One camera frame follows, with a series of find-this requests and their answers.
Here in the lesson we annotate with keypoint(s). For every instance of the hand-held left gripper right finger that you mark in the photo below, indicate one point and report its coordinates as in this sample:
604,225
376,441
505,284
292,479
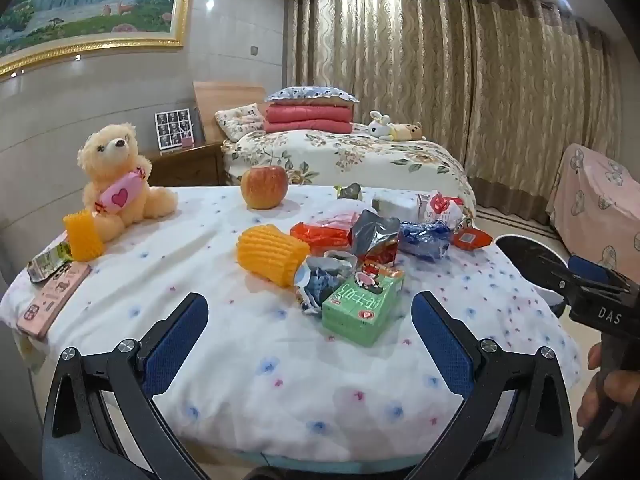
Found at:
442,340

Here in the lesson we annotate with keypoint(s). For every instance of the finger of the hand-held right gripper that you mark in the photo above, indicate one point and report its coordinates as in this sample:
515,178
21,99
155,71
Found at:
607,315
587,266

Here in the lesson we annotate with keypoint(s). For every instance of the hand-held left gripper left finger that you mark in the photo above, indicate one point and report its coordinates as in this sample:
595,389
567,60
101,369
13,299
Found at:
175,340

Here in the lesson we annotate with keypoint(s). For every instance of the white bin with black liner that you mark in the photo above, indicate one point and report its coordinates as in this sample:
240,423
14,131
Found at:
520,255

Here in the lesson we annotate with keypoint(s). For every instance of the small orange red snack packet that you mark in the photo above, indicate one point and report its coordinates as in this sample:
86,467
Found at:
472,239

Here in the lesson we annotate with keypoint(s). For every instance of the yellow foam fruit net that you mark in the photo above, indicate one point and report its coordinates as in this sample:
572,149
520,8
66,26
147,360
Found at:
270,255
82,237

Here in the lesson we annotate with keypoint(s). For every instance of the red white milk carton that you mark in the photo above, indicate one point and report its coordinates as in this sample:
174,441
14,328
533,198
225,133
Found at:
395,206

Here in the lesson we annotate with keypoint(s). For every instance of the person's right hand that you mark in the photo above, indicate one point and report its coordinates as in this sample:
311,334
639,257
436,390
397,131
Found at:
625,392

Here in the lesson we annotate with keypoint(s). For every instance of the white dotted tablecloth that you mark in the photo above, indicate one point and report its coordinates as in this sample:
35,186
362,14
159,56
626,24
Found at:
225,350

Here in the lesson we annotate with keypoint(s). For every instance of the pink heart print cloth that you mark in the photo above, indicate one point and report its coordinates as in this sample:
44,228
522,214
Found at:
595,200

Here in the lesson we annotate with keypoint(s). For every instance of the green snack box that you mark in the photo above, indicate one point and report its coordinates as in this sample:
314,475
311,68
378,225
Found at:
357,312

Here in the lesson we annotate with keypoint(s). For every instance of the shiny blue wrapper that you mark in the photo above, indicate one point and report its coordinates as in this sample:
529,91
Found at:
425,237

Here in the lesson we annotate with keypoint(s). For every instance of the silver foil snack bag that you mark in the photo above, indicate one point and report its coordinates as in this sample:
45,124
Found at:
372,235

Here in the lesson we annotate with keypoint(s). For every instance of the flat pink box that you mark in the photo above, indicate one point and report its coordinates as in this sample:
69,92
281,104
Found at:
50,300

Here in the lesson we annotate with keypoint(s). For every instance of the red white plastic packet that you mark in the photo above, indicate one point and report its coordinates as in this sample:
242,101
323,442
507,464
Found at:
442,207

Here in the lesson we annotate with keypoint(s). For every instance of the crumpled blue white wrapper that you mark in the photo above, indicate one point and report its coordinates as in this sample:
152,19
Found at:
317,285

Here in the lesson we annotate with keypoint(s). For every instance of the green silver snack wrapper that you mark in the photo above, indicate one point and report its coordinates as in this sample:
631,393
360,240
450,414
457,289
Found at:
47,262

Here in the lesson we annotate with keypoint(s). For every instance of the orange red snack bag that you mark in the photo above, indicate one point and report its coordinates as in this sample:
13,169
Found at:
320,235

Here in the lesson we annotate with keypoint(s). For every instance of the crumpled snack wrapper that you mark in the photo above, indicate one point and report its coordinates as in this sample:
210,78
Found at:
350,191

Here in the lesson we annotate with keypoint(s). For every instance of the red apple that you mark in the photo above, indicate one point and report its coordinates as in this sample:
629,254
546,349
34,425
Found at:
265,187

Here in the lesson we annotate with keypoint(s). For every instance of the wooden nightstand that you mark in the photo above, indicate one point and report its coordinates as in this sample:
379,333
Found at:
185,162

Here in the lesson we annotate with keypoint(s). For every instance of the beige teddy bear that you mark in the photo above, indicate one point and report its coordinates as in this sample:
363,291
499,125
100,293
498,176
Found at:
112,160

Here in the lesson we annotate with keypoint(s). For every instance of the small pink cup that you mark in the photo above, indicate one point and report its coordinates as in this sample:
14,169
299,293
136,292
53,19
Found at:
187,142

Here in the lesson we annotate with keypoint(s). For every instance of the bed with floral bedspread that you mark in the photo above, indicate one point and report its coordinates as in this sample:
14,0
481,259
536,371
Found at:
350,152

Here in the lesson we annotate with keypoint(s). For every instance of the white rabbit plush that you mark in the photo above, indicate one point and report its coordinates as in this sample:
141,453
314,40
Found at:
382,127

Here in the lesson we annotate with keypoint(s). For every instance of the cream floral pillow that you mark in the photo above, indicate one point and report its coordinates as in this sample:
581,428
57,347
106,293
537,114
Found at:
240,120

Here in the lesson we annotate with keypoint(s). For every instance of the wooden headboard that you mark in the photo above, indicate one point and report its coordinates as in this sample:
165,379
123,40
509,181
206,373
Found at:
225,97

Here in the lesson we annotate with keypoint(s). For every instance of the folded red blanket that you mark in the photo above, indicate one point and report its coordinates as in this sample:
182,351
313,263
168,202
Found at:
305,117

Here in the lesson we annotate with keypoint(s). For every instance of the beige patterned curtain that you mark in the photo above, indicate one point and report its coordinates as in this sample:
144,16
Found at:
400,60

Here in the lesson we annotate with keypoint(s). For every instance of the blue white patterned pillow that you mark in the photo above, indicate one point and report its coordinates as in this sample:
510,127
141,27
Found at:
310,94

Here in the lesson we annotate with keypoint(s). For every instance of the black white photo frame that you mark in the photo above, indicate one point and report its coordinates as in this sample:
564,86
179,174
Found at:
170,127

